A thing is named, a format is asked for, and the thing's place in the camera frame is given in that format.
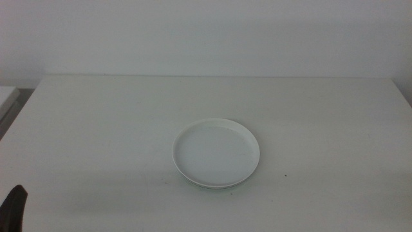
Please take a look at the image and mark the green shallow bowl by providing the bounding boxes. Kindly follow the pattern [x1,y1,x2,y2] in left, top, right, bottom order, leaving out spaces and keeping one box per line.
[175,167,258,191]

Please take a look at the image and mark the white shallow bowl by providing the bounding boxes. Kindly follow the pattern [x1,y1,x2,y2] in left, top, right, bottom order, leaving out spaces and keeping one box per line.
[171,117,261,189]

